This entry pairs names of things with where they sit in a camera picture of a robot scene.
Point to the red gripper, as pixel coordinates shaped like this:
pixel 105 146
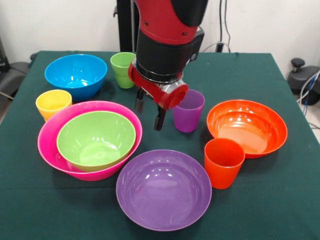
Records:
pixel 172 97

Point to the green bowl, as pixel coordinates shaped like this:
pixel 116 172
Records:
pixel 97 140

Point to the purple bowl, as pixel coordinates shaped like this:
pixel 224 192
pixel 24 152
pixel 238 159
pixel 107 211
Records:
pixel 162 192

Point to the pink bowl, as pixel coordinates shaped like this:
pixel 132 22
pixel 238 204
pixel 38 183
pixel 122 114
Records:
pixel 47 140

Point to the green cup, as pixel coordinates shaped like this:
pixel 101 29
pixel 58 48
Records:
pixel 123 82
pixel 121 60

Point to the purple cup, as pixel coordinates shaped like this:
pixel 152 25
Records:
pixel 190 117

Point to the blue bowl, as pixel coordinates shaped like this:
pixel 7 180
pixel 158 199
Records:
pixel 75 72

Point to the orange cup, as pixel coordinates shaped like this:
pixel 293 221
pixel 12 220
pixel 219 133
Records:
pixel 222 170

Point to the black plug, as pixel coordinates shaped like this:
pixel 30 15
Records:
pixel 219 47

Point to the orange bowl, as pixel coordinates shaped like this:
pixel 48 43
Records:
pixel 247 127

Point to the yellow cup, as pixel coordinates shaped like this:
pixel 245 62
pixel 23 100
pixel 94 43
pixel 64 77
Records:
pixel 50 102

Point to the black equipment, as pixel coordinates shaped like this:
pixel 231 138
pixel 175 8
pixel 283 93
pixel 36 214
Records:
pixel 17 70

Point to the dark green tablecloth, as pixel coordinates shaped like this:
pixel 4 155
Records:
pixel 262 200

